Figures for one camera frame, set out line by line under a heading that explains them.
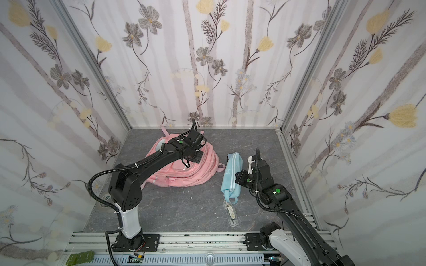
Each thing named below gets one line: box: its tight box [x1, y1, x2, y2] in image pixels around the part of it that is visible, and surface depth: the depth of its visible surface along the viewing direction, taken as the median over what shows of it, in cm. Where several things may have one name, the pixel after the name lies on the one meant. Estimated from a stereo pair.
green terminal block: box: [65, 250, 95, 266], surface depth 70 cm
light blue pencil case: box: [220, 151, 243, 205], surface depth 80 cm
